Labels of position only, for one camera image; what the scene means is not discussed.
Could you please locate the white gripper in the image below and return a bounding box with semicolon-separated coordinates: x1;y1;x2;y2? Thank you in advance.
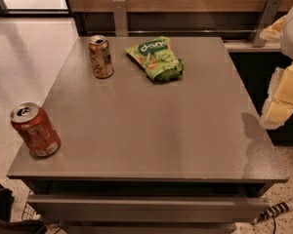
260;7;293;130

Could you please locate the green rice chip bag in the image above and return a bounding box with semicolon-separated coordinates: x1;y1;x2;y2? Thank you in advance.
125;36;184;81

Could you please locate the brown patterned drink can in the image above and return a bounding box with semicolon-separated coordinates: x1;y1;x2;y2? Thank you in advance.
88;35;114;79

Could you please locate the red coke can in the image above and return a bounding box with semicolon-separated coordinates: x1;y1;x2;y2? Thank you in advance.
10;102;61;157

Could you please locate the grey cabinet drawer front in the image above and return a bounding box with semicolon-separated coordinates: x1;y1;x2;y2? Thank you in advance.
27;195;267;223

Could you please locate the right metal bracket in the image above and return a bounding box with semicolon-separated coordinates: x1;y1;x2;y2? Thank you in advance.
249;0;282;48

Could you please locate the metal bracket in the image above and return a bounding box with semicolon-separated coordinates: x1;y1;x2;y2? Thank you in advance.
112;0;128;37
249;0;282;48

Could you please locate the striped cable on floor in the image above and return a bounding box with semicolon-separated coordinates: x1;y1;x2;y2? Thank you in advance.
252;196;293;225

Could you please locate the left metal bracket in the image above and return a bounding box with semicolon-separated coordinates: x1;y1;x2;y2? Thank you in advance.
112;0;128;37

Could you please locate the wire basket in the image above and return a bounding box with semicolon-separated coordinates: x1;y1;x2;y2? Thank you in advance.
21;203;41;220

